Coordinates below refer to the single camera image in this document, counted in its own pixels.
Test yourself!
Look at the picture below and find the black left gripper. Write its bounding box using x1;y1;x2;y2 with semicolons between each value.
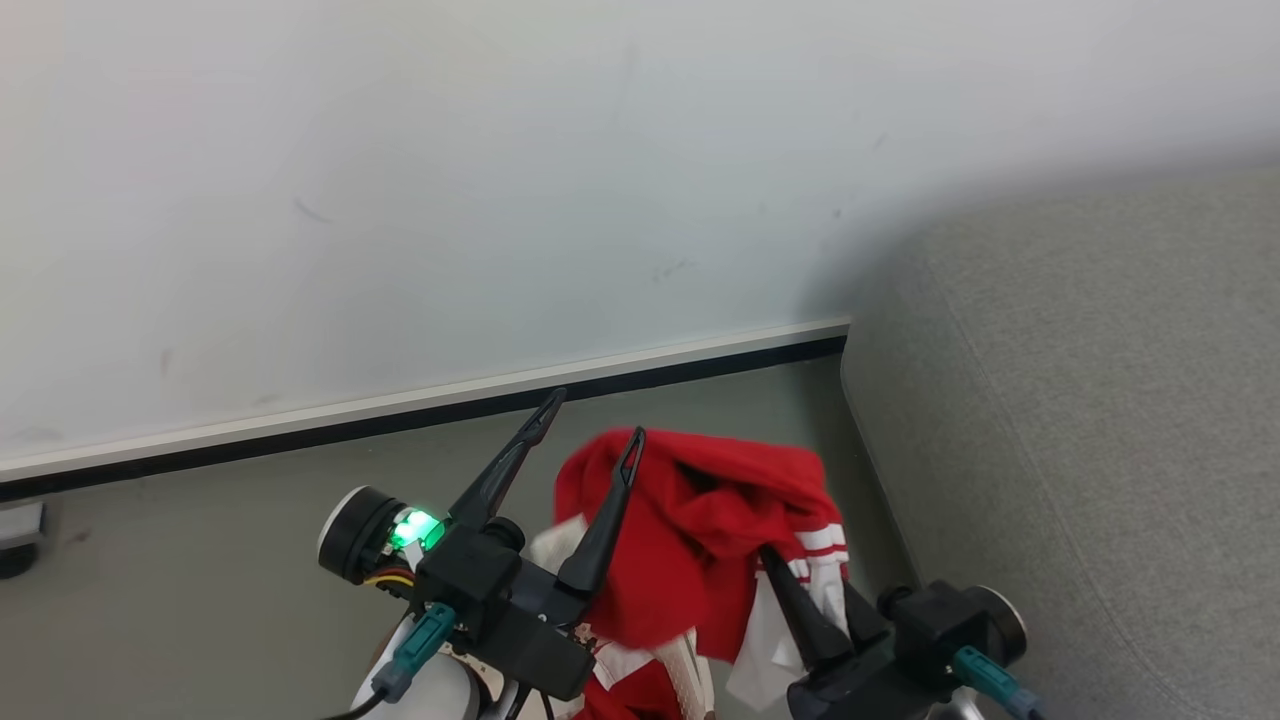
318;388;647;702

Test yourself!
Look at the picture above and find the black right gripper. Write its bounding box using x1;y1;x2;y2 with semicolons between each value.
761;545;1030;720

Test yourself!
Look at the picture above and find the red clothing with white stripes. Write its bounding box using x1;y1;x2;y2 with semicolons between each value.
528;428;851;720

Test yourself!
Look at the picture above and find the white and black baseboard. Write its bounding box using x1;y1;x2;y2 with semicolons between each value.
0;318;851;501

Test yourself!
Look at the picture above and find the grey fabric sofa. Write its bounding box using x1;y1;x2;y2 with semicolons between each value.
840;170;1280;720

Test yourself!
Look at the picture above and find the cable with teal connector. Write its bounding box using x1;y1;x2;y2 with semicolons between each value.
950;645;1047;720
320;602;457;720

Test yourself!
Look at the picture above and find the grey metal partition post foot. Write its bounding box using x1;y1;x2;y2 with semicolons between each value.
0;502;47;550

